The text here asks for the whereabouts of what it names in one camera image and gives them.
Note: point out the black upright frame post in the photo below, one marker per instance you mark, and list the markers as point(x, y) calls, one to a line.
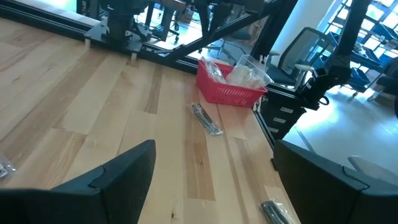
point(273, 28)

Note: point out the black comb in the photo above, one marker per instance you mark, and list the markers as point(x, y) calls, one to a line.
point(276, 213)

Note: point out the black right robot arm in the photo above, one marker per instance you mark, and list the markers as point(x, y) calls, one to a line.
point(119, 21)

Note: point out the black diagonal frame brace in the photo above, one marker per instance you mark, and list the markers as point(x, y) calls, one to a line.
point(217, 32)

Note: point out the white bracket strip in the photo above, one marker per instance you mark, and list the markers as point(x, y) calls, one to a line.
point(257, 105)

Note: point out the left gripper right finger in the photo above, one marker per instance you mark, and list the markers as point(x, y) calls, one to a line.
point(326, 199)

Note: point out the black equipment stand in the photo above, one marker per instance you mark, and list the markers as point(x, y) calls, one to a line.
point(280, 118)

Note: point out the metal cart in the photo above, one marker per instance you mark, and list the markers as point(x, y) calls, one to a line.
point(367, 59)

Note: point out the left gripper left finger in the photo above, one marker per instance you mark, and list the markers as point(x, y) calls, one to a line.
point(93, 205)

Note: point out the red plastic basket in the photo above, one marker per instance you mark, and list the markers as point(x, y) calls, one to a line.
point(227, 93)

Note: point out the black background robot arm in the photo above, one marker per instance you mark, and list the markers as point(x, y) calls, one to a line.
point(351, 31)

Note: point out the nail clipper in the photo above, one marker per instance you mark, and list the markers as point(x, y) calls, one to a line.
point(4, 168)
point(206, 119)

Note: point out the grey mesh office chair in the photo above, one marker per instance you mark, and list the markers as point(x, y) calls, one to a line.
point(306, 46)

